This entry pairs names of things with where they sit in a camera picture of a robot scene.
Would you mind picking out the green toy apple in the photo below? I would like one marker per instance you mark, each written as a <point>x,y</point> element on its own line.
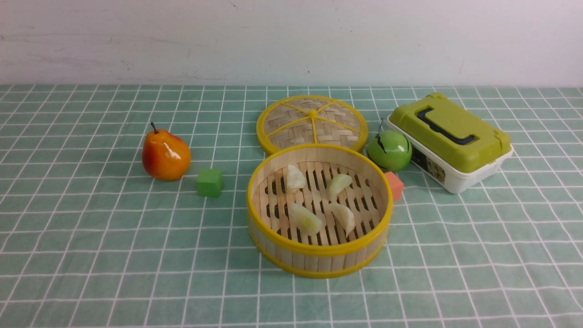
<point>390,150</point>

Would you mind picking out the woven bamboo steamer lid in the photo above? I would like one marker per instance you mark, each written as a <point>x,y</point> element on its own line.
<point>311,119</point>

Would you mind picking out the green wooden cube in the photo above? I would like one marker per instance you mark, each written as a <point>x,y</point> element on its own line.
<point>209,182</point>

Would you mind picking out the white round dumpling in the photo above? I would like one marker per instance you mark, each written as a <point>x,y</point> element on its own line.
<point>294,179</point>

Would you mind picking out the greenish white dumpling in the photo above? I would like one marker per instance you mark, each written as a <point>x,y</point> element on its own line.
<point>338,183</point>

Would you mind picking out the green lidded white lunch box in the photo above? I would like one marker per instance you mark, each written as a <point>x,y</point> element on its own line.
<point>454,147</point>

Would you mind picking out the orange wooden cube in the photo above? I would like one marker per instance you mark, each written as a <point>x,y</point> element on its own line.
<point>397,186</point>

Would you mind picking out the yellow-rimmed bamboo steamer tray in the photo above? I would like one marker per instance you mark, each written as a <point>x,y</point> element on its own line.
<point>329,253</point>

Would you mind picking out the orange red toy pear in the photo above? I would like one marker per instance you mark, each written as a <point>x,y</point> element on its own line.
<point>165,156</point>

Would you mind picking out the white pleated dumpling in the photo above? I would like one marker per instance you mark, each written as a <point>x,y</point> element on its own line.
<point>344,217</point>

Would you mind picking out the pale green dumpling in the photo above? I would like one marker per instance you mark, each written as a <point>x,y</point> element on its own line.
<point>304,220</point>

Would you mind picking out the green checkered tablecloth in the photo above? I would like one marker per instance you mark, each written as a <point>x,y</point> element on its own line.
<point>90,239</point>

